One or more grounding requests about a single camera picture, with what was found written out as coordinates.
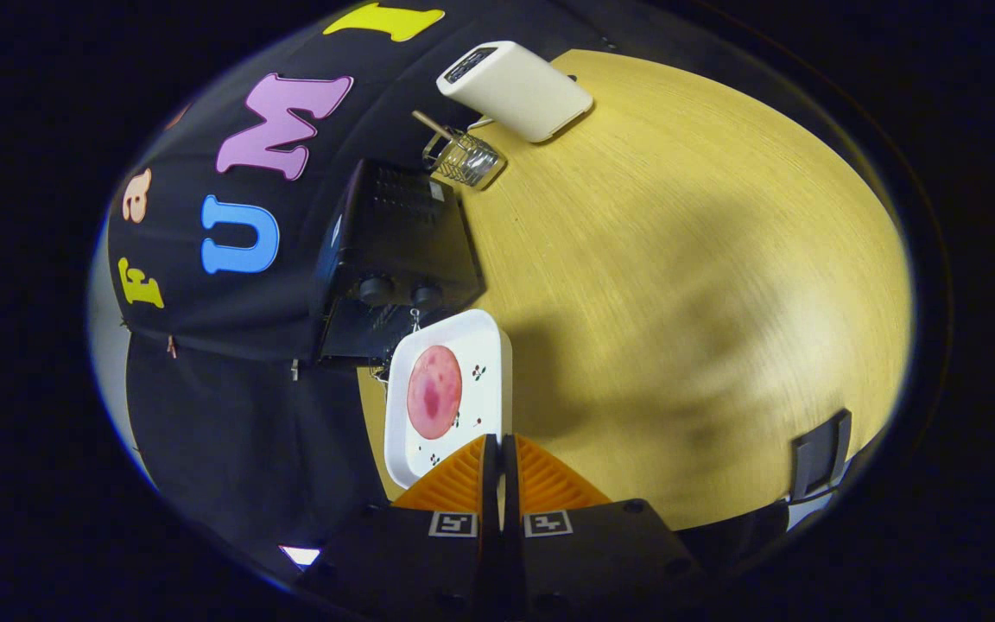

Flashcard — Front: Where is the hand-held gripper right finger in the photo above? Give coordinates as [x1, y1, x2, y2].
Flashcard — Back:
[502, 434, 697, 619]

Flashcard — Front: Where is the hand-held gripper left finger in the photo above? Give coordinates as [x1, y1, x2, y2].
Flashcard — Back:
[303, 434, 503, 619]

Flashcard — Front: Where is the pink round ham slice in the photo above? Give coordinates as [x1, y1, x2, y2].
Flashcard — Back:
[406, 346, 464, 441]

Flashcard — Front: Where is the white square plate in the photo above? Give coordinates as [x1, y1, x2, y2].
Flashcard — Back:
[383, 309, 514, 491]

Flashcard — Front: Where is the black toaster oven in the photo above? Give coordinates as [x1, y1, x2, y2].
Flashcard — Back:
[312, 158, 485, 364]

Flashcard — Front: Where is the white bread toaster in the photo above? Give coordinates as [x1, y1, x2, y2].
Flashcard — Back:
[436, 41, 594, 144]

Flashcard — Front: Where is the black table clamp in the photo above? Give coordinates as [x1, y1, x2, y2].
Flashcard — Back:
[789, 409, 852, 504]

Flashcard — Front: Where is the wooden stick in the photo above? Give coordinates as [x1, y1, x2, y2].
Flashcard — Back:
[412, 110, 464, 144]

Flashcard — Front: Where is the wire utensil holder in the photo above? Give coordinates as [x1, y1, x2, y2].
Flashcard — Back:
[421, 130, 507, 191]

